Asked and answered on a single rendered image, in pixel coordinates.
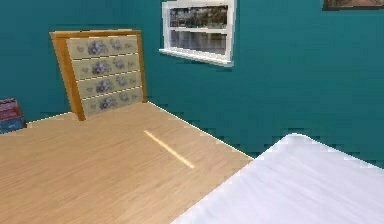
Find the white bed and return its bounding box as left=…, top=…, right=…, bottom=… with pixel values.
left=170, top=132, right=384, bottom=224

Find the white framed window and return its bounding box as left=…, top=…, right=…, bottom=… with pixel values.
left=158, top=0, right=237, bottom=68

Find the floral wooden chest of drawers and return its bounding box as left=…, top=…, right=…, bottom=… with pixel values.
left=49, top=29, right=149, bottom=122

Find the red and blue box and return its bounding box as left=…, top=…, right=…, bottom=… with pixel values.
left=0, top=97, right=28, bottom=135

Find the dark framed wall picture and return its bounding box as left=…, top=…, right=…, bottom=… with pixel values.
left=322, top=0, right=384, bottom=12

